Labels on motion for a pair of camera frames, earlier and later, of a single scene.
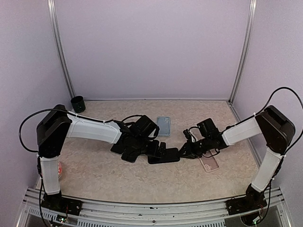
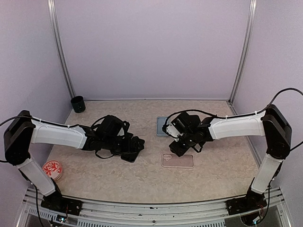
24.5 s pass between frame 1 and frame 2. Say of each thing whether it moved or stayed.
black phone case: moved
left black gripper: moved
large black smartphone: moved
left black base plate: stayed
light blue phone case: stayed
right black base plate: stayed
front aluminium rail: stayed
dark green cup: stayed
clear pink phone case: moved
